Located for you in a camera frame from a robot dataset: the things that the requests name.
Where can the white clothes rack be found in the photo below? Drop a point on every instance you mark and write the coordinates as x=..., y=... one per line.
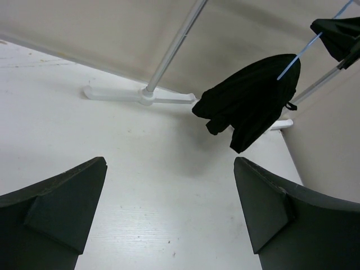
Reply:
x=229, y=35

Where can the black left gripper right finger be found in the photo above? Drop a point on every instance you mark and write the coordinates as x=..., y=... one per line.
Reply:
x=293, y=227

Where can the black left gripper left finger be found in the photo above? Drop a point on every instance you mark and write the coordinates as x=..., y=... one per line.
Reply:
x=46, y=225

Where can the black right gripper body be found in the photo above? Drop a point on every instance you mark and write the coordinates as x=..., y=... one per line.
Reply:
x=341, y=39

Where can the black trousers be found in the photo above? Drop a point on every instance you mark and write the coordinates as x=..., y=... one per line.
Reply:
x=250, y=100

